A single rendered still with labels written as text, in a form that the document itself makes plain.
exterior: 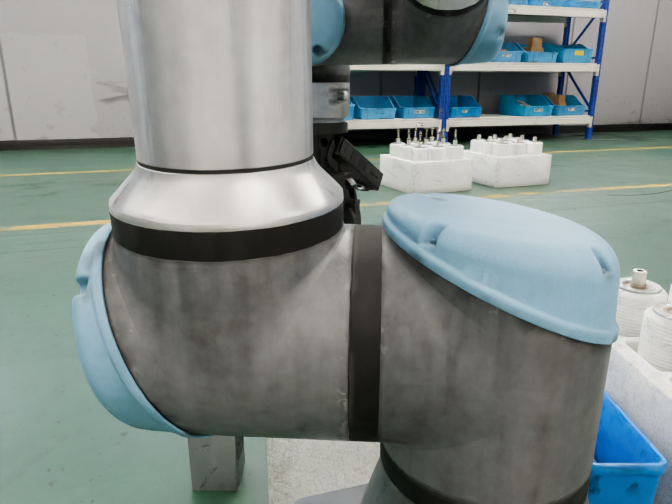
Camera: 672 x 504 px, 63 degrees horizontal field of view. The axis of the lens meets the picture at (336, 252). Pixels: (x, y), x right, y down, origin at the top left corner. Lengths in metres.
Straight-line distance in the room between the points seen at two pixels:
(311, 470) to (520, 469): 0.51
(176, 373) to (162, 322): 0.02
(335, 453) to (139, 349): 0.51
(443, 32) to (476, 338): 0.33
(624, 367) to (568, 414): 0.72
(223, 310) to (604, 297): 0.17
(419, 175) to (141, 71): 2.84
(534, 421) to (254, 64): 0.20
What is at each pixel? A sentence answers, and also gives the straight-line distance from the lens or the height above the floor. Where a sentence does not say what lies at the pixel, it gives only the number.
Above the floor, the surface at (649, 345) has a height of 0.20.
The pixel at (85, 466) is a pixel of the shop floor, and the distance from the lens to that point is 1.03.
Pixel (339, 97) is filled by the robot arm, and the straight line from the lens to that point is 0.64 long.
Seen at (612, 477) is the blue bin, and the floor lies 0.10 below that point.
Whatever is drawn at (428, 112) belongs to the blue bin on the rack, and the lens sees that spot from 5.69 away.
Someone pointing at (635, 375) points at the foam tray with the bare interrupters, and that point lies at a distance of 0.97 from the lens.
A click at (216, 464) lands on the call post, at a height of 0.05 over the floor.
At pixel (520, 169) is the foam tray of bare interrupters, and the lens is 3.47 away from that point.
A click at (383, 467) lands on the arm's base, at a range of 0.33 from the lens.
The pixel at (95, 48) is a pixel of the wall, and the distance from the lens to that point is 5.81.
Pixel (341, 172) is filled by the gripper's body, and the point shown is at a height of 0.49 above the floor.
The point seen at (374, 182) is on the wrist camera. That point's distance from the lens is 0.73.
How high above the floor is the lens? 0.59
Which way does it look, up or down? 17 degrees down
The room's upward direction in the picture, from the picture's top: straight up
